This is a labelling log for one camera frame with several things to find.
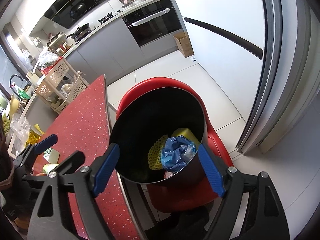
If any black built-in oven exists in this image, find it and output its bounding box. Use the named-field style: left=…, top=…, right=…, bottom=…
left=123, top=0, right=182, bottom=47

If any red chair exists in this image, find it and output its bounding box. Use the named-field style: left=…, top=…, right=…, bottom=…
left=110, top=77, right=232, bottom=213

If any green coconut water bottle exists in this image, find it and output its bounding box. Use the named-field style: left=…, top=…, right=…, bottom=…
left=42, top=164, right=59, bottom=175

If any Dettol cleaner bottle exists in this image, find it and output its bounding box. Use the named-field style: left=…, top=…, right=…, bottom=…
left=43, top=148, right=60, bottom=164

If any clear plastic bag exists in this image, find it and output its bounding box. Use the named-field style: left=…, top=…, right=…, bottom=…
left=5, top=113, right=30, bottom=156

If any chrome kitchen faucet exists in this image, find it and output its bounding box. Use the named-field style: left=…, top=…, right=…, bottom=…
left=9, top=74, right=32, bottom=98

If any black range hood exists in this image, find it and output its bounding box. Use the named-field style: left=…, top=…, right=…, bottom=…
left=44, top=0, right=107, bottom=29

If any gold foil bag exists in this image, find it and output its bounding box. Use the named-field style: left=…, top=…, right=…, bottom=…
left=25, top=128, right=44, bottom=146

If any black trash bin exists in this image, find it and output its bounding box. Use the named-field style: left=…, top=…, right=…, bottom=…
left=110, top=87, right=207, bottom=186

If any yellow egg-crate sponge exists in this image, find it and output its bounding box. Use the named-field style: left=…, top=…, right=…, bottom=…
left=172, top=128, right=200, bottom=148

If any black wok on stove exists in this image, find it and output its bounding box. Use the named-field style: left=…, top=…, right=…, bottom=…
left=67, top=23, right=91, bottom=42

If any white refrigerator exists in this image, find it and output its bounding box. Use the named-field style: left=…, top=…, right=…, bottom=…
left=175, top=0, right=265, bottom=120

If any yellow foam fruit net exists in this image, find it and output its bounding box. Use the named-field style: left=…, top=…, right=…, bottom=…
left=148, top=135, right=169, bottom=171

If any blue plastic bag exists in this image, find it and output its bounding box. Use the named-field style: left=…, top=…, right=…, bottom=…
left=161, top=135, right=197, bottom=173

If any red snack bag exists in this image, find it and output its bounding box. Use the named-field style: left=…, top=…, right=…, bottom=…
left=164, top=171, right=174, bottom=179

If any beige tiered storage cart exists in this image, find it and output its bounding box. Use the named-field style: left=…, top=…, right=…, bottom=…
left=35, top=57, right=89, bottom=114

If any cardboard box on floor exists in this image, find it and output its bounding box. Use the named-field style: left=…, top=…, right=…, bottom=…
left=173, top=31, right=194, bottom=57

